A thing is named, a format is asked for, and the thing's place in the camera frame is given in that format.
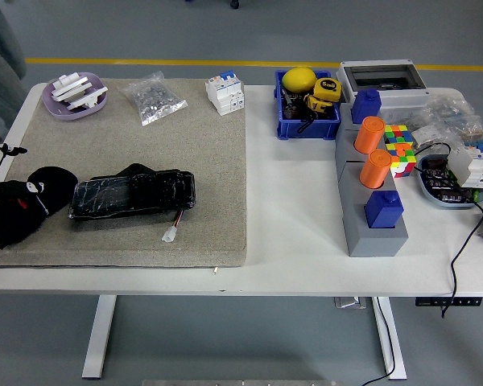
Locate black glossy panel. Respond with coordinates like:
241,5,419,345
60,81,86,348
68,162,197,223

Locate black desk control panel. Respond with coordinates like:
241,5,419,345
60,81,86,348
415,296,483,307

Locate purple tray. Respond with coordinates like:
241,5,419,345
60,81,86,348
41,72,109,121

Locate person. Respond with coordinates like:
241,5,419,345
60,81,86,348
0,0,28,142

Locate white plastic part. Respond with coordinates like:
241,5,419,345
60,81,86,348
50,72,93,102
66,85,108,112

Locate grey-brown mat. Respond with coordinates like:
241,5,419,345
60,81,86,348
0,77,249,269

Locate clear bag of screws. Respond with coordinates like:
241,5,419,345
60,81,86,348
118,71,189,128

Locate white table leg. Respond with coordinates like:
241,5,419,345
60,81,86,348
372,296,407,381
81,296,118,380

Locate dark hand tool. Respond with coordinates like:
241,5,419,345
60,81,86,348
280,87,308,121

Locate blue plastic bin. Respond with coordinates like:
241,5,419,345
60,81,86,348
274,70,342,141

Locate yellow ball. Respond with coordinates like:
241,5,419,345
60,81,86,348
281,67,318,94

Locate yellow black tool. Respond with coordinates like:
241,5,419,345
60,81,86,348
305,94,334,114

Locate yellow black tape measure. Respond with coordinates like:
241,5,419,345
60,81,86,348
312,77,343,102

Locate blue square peg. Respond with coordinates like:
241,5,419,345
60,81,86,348
364,191,405,230
349,88,382,125

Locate orange cylinder peg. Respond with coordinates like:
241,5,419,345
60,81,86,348
353,116,386,155
359,150,392,190

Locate grey peg holder block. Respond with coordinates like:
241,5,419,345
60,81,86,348
333,102,411,258

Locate colourful puzzle cube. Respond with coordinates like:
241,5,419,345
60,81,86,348
384,142,418,179
382,124,414,146

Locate clear bag with white part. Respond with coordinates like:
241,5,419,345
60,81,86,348
410,123,442,150

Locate blue-grey tray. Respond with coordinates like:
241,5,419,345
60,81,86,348
416,152,483,211

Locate dark electronic modules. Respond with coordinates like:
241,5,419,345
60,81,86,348
422,158,481,202

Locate clear bag of components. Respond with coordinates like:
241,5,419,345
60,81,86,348
424,95,483,142

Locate large white circuit breaker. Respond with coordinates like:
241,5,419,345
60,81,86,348
446,138,483,189

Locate red wire with white connector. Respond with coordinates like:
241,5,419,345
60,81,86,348
161,208,186,244

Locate white circuit breaker blue switch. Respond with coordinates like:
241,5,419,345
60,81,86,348
204,70,246,117

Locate silver bracket under table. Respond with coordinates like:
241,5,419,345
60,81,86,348
332,296,367,310

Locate grey enclosure box clear lid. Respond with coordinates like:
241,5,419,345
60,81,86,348
336,60,430,112

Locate black floor cable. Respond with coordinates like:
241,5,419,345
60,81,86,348
361,297,396,386

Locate thin black wire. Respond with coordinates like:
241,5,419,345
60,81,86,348
412,141,454,174

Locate black power cable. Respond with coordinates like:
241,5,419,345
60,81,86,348
440,200,483,318

